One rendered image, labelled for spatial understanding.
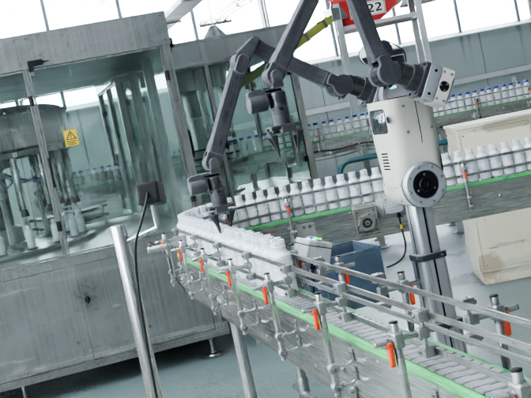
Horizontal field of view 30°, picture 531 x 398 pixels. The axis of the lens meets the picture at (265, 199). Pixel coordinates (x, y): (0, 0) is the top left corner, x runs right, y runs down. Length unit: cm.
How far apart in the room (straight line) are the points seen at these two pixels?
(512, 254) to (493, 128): 93
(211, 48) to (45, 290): 302
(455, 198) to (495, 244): 241
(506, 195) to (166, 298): 258
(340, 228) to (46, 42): 251
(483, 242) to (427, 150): 400
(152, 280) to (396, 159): 346
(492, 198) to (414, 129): 171
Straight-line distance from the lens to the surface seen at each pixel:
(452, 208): 506
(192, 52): 862
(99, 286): 660
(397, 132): 341
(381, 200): 490
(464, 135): 733
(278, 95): 313
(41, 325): 661
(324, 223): 502
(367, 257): 385
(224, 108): 355
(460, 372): 185
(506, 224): 743
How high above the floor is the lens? 152
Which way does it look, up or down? 5 degrees down
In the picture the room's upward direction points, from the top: 12 degrees counter-clockwise
